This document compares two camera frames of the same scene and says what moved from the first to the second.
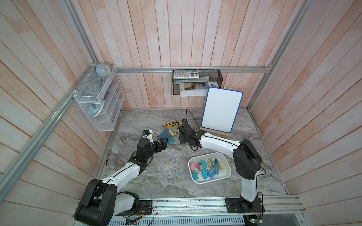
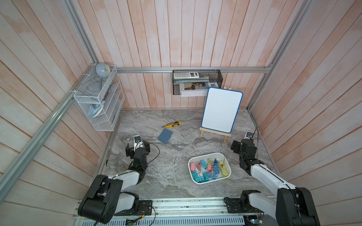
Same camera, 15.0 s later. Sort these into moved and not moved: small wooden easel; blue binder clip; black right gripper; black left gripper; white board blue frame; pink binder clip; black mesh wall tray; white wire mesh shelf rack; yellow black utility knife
Moved: black left gripper; black right gripper
Not moved: white board blue frame; blue binder clip; yellow black utility knife; black mesh wall tray; white wire mesh shelf rack; small wooden easel; pink binder clip
